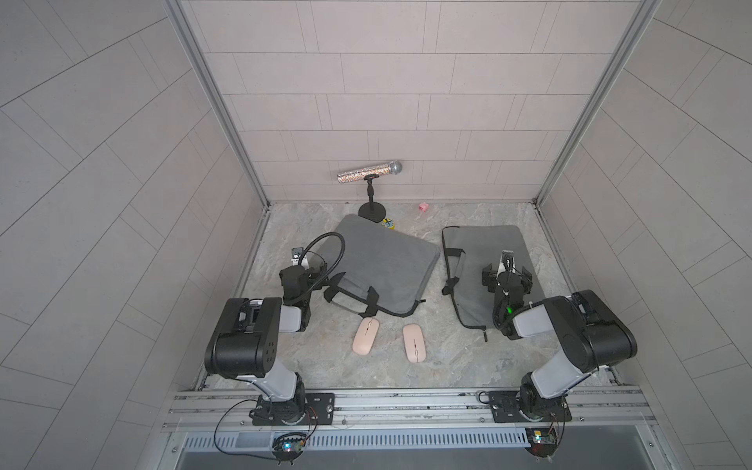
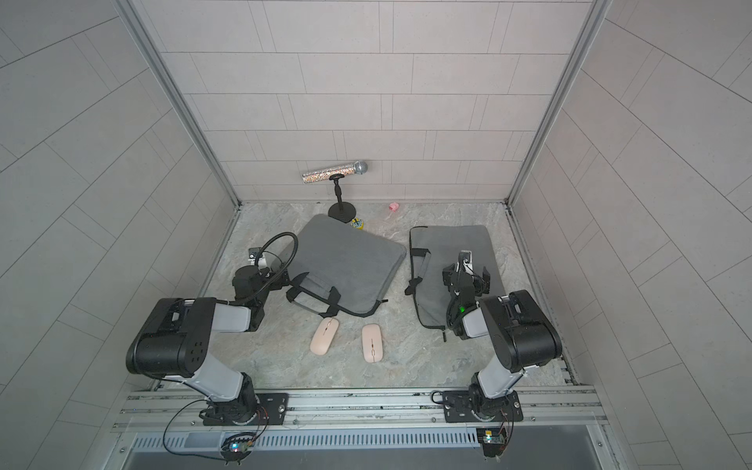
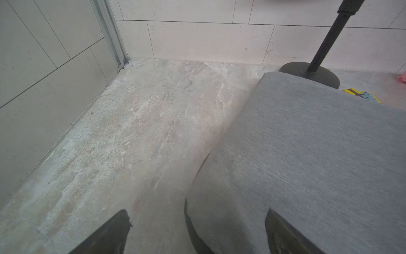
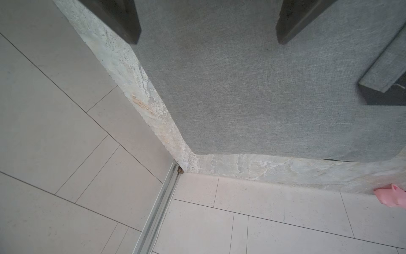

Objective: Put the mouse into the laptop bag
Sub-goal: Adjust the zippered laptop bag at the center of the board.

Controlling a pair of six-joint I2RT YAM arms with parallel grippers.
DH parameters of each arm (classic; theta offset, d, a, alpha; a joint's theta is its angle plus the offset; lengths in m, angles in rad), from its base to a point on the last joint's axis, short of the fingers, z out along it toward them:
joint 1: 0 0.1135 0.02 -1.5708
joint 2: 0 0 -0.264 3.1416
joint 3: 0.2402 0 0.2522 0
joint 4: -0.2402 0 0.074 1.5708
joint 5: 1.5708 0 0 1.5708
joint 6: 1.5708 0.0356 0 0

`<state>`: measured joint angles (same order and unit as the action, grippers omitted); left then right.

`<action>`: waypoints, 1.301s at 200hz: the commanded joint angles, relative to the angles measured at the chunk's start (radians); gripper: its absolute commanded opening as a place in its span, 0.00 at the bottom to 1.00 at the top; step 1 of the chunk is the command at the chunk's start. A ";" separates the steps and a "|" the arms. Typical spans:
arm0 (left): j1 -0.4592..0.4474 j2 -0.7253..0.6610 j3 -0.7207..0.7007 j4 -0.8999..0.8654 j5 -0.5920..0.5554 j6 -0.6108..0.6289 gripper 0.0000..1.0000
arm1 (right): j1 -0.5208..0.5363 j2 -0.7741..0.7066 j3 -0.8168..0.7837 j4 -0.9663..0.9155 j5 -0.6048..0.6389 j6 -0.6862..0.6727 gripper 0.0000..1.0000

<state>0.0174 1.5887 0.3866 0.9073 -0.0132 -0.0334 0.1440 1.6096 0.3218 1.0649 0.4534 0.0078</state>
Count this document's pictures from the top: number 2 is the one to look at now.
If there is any grey laptop bag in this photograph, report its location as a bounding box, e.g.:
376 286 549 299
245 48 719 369
405 225 505 340
286 215 407 318

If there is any pink computer mouse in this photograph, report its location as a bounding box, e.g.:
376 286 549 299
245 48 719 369
309 317 340 356
362 324 384 363

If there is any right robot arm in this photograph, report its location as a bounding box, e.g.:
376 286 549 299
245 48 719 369
441 260 563 423

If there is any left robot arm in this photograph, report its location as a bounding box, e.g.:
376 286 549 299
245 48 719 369
125 266 289 427

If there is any black microphone stand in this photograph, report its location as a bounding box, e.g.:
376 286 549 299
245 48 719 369
328 174 356 223

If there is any glitter microphone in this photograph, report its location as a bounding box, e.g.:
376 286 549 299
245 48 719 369
302 161 368 184

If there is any right circuit board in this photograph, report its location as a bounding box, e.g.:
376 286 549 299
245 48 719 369
476 427 509 458

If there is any circuit board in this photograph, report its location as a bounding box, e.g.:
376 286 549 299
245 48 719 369
476 427 509 458
221 432 257 465

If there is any left circuit board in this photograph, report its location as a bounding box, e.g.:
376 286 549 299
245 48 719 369
221 432 257 465

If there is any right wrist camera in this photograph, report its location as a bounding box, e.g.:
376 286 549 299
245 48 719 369
458 250 474 273

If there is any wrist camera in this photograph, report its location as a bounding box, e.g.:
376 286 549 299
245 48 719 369
458 250 474 273
248 247 264 266

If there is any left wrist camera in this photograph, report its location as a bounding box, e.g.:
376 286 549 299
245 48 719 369
248 247 264 266

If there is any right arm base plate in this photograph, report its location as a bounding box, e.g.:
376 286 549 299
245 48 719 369
437 389 524 423

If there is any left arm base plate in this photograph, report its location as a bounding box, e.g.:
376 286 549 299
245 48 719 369
199 393 289 427

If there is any black cable left base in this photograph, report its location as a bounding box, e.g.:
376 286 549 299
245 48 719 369
161 398 236 462

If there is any aluminium mounting rail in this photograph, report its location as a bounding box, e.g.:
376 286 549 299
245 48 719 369
104 386 608 433

